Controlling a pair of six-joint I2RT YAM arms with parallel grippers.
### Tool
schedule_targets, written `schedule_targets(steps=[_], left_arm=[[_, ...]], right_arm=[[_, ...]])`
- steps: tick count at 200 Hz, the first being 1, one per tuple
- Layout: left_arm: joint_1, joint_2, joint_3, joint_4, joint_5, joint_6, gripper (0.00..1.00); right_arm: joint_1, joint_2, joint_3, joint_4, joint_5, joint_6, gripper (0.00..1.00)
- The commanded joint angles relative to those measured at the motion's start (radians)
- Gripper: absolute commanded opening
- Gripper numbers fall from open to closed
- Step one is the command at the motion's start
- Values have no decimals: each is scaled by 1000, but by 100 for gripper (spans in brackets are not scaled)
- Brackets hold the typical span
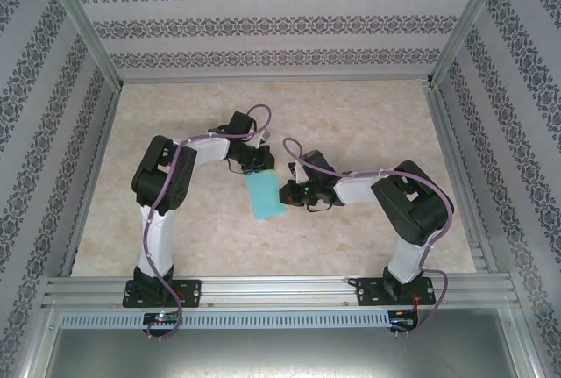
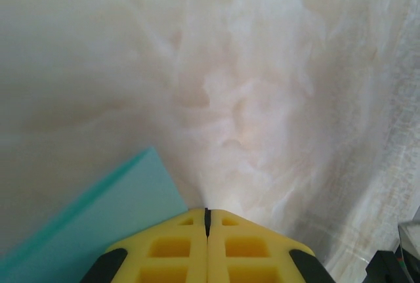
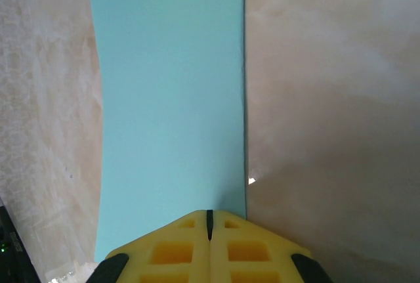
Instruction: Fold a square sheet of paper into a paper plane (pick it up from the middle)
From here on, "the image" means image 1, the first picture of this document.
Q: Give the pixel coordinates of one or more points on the teal paper sheet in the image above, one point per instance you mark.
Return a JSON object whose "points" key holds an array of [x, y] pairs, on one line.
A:
{"points": [[265, 196]]}

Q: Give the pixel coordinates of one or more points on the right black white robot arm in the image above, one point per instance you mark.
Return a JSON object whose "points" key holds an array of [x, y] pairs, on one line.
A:
{"points": [[407, 259]]}

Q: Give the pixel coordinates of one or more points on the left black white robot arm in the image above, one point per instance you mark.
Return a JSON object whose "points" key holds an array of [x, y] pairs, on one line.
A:
{"points": [[158, 237]]}

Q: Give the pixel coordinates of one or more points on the grey sheet metal panel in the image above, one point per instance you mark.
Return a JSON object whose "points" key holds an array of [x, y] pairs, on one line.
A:
{"points": [[280, 351]]}

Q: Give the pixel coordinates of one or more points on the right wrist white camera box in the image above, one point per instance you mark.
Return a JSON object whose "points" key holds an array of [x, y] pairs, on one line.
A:
{"points": [[300, 173]]}

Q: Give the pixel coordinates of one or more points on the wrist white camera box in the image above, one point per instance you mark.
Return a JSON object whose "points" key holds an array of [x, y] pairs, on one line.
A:
{"points": [[300, 173], [264, 135]]}

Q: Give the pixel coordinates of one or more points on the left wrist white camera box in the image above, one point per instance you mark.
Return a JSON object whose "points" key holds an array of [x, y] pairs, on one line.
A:
{"points": [[264, 135]]}

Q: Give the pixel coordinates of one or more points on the aluminium mounting rail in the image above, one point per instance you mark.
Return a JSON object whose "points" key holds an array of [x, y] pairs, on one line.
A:
{"points": [[280, 290]]}

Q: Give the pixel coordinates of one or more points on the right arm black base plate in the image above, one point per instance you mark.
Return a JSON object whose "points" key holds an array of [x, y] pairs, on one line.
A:
{"points": [[366, 292]]}

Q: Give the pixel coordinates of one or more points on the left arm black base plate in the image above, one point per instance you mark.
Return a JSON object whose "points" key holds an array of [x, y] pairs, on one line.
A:
{"points": [[193, 292]]}

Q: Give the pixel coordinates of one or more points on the aluminium table side rail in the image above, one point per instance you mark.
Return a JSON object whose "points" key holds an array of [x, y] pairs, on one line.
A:
{"points": [[448, 141], [103, 141]]}

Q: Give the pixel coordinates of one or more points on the short aluminium frame post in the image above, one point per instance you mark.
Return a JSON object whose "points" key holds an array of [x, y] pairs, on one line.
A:
{"points": [[521, 343], [41, 343]]}

